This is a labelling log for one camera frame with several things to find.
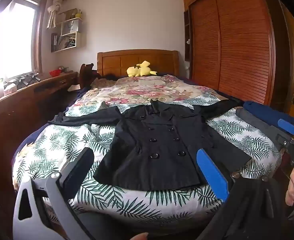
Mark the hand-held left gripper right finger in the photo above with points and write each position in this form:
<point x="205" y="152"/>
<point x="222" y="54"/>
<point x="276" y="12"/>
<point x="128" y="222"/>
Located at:
<point x="211" y="172"/>

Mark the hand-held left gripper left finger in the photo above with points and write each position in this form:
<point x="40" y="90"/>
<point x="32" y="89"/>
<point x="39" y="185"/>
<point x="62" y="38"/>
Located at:
<point x="79" y="170"/>

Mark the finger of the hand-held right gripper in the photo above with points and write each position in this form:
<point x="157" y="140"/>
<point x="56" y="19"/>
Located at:
<point x="287" y="126"/>
<point x="284" y="140"/>

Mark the black double-breasted coat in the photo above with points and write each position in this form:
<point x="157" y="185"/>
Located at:
<point x="156" y="135"/>

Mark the folded blue clothes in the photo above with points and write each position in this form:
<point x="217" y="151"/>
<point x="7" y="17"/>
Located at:
<point x="264" y="111"/>

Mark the folded grey clothes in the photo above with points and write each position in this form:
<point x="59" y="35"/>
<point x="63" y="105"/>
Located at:
<point x="256" y="125"/>

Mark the person's left hand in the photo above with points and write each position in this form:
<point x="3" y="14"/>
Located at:
<point x="139" y="237"/>

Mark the bed with leaf-pattern cover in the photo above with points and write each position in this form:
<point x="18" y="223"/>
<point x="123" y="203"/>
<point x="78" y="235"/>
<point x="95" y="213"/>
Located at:
<point x="62" y="140"/>

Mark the white paper sheet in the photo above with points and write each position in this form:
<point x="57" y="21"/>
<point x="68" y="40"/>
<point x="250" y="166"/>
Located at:
<point x="74" y="87"/>

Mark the long wooden desk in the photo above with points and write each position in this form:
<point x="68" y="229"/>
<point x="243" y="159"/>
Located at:
<point x="17" y="110"/>

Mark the dark wooden chair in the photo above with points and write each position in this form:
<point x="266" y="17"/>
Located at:
<point x="85" y="75"/>

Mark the wooden slatted wardrobe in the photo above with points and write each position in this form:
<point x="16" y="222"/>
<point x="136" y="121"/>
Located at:
<point x="236" y="42"/>

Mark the floral quilt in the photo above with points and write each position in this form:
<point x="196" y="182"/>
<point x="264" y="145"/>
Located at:
<point x="142" y="92"/>

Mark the red bowl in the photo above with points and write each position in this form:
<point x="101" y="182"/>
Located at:
<point x="55" y="73"/>

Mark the black clutter pile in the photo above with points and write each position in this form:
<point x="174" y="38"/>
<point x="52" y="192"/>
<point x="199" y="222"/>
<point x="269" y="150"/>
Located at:
<point x="27" y="78"/>

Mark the wooden bed headboard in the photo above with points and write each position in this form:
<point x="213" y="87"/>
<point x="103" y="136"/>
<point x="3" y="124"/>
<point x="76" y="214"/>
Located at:
<point x="117" y="62"/>

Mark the yellow plush toy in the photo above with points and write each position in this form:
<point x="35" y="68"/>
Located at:
<point x="139" y="71"/>

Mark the narrow dark open shelf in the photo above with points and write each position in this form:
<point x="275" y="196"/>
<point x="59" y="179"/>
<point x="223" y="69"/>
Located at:
<point x="187" y="30"/>

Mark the bright window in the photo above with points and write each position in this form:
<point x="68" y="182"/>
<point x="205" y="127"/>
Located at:
<point x="12" y="42"/>

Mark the tied beige curtain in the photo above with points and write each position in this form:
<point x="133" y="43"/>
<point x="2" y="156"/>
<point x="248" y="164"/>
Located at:
<point x="54" y="10"/>

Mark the white wall shelf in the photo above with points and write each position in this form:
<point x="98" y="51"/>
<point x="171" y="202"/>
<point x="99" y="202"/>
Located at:
<point x="72" y="27"/>

